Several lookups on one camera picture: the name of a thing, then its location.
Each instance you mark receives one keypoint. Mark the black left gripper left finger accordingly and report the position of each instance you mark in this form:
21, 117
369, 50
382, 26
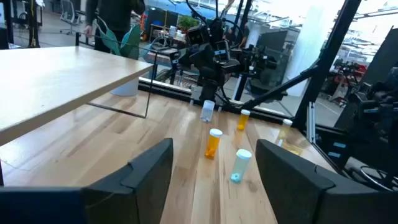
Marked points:
146, 186

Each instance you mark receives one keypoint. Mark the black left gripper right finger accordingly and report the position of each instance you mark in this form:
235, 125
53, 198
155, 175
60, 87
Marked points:
289, 186

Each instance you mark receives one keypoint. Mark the clear pill bottle white cap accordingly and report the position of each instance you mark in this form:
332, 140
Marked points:
207, 112

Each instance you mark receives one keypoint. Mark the pale yellow pill bottle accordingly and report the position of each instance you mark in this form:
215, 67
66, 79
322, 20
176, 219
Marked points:
284, 134

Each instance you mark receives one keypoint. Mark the teal pill bottle white cap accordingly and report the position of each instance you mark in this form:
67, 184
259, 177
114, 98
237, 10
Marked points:
240, 166

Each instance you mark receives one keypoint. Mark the orange pill bottle white cap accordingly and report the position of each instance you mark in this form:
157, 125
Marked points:
212, 146
242, 122

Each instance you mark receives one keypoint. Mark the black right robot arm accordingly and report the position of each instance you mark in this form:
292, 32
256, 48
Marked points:
207, 90

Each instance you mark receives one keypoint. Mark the bushy green potted plant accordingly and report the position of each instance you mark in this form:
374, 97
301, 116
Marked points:
188, 22

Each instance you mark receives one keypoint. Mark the green snake plant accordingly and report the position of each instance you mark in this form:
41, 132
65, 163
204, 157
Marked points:
124, 40

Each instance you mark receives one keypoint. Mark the white round plant pot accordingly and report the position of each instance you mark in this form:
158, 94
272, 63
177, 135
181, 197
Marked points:
126, 88

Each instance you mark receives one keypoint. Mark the person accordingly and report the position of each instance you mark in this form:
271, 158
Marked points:
113, 15

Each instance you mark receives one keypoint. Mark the black neighbouring robot station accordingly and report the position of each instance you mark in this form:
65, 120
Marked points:
373, 105

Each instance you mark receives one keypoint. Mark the red machine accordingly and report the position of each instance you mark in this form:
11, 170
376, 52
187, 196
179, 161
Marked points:
357, 69

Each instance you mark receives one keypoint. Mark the office chair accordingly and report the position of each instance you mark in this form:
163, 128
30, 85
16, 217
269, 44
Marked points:
70, 14

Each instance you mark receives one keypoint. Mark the dark grey panel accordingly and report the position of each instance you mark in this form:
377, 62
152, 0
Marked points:
384, 53

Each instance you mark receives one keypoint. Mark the black aluminium rig frame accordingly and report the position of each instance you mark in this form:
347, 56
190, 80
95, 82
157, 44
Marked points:
330, 53

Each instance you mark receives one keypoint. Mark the wooden shelf black metal frame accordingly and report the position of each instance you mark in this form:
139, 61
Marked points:
46, 87

